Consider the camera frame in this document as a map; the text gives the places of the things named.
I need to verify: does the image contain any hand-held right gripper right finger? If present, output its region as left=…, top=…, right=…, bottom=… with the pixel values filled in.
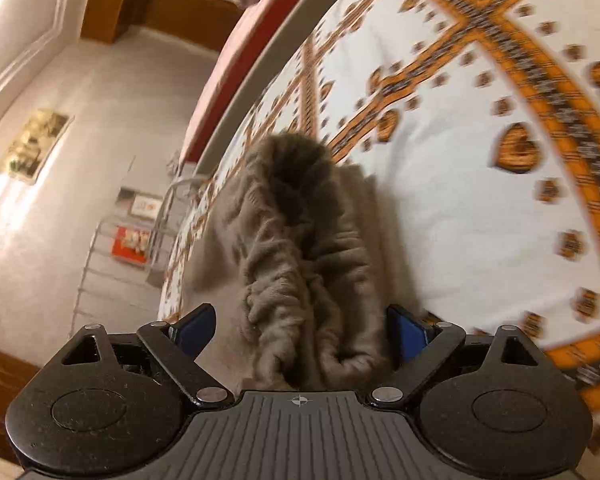
left=369, top=304, right=537, bottom=407

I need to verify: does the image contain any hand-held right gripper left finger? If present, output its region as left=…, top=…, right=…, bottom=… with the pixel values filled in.
left=60, top=303, right=235, bottom=407

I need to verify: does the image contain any grey-beige towel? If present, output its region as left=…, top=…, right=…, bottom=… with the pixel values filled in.
left=187, top=131, right=396, bottom=392

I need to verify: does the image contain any white metal rack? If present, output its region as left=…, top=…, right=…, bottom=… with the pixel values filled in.
left=72, top=175, right=207, bottom=322

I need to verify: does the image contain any red box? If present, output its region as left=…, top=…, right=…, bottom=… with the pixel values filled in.
left=111, top=225, right=154, bottom=264

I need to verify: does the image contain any white box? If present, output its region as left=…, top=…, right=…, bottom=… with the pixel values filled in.
left=117, top=187, right=164, bottom=222

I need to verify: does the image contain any white orange patterned bedsheet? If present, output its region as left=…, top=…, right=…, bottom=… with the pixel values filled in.
left=157, top=0, right=600, bottom=466

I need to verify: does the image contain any wooden cabinet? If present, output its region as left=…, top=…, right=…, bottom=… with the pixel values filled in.
left=0, top=342, right=42, bottom=457

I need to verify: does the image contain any red bed base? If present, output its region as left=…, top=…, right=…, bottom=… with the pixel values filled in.
left=177, top=0, right=342, bottom=167

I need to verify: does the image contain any grey mattress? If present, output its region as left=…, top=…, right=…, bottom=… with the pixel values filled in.
left=195, top=0, right=377, bottom=181

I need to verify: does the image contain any gold wall picture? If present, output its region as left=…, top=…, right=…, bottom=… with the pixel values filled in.
left=0, top=107, right=76, bottom=187

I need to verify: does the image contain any wooden door frame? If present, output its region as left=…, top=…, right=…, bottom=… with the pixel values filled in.
left=80, top=0, right=242, bottom=55

